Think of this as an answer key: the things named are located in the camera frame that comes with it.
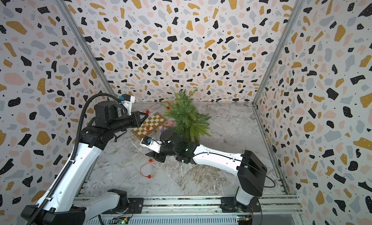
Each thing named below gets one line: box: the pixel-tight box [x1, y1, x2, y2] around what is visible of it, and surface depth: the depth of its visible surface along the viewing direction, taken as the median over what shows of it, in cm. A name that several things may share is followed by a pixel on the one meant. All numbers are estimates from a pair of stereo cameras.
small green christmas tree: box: [161, 88, 213, 143], surface depth 78 cm
